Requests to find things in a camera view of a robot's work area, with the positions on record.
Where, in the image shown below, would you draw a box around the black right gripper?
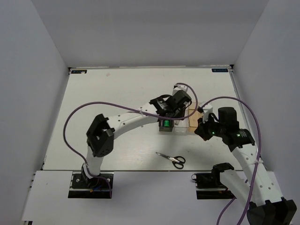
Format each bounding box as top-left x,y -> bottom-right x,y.
195,113 -> 225,141

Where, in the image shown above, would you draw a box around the green highlighter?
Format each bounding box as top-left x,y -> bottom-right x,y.
164,120 -> 171,128

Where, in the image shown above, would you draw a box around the black handled scissors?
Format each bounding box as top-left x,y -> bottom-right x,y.
156,152 -> 186,170

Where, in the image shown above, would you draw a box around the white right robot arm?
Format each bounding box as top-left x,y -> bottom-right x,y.
195,105 -> 297,225

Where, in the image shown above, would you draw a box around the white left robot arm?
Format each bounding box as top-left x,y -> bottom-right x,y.
82,85 -> 192,187

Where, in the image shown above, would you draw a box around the orange plastic container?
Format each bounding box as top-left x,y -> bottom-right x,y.
188,102 -> 203,134

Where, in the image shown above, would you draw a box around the clear plastic container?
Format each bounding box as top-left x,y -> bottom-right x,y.
173,118 -> 189,133

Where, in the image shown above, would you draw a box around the dark grey plastic container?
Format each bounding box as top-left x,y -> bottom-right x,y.
158,120 -> 174,132

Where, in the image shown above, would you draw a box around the right blue corner label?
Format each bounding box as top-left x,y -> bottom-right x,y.
211,68 -> 228,73

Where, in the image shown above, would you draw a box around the blue corner label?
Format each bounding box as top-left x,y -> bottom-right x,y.
71,70 -> 87,74
211,68 -> 228,73

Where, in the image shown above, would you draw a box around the left blue corner label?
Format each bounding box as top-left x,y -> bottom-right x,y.
71,70 -> 87,74

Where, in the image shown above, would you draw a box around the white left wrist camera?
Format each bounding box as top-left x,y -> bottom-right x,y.
172,84 -> 188,95

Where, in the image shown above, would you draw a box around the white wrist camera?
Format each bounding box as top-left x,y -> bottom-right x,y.
172,84 -> 188,95
197,103 -> 213,123

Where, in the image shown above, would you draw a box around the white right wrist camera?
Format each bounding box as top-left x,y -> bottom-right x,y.
197,103 -> 213,123

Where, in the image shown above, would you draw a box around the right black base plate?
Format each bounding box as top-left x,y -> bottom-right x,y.
191,173 -> 235,200

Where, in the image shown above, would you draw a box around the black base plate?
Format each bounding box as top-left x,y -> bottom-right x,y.
191,173 -> 235,200
68,173 -> 113,199

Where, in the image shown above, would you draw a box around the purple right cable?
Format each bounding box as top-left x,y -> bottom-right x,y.
198,96 -> 263,225

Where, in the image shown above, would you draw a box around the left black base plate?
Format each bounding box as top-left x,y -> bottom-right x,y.
68,173 -> 113,199

